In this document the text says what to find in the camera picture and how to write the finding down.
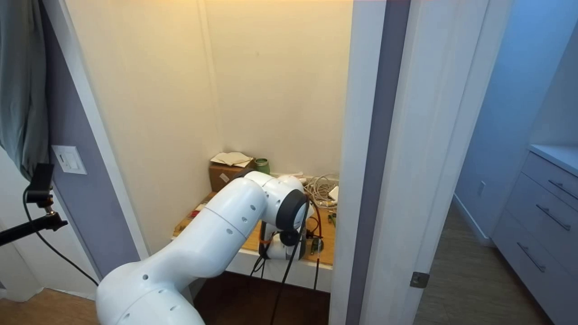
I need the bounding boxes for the brown cardboard box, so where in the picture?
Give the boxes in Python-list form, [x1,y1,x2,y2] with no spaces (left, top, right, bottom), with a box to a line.
[209,162,254,193]

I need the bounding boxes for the white folded papers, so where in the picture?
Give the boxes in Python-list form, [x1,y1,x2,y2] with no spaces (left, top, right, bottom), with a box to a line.
[210,152,254,168]

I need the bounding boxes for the white door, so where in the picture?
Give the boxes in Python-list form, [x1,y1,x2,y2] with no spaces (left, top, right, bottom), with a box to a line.
[360,0,516,325]

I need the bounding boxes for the grey dresser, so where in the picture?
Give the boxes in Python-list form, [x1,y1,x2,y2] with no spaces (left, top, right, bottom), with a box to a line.
[491,144,578,325]

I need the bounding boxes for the grey curtain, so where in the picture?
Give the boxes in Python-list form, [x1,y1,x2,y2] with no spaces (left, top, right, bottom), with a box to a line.
[0,0,51,182]

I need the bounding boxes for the coil of white cable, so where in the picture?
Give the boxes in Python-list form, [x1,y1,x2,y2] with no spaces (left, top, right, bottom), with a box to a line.
[304,174,340,209]

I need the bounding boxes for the black cable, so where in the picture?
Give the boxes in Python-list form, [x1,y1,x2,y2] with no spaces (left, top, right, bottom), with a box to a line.
[23,189,99,288]

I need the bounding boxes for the white wall switch plate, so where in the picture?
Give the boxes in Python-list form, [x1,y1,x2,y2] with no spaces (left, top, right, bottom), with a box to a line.
[51,145,88,176]

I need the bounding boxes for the camera on mount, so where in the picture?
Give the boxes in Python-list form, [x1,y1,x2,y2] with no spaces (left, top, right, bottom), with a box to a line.
[0,162,69,247]

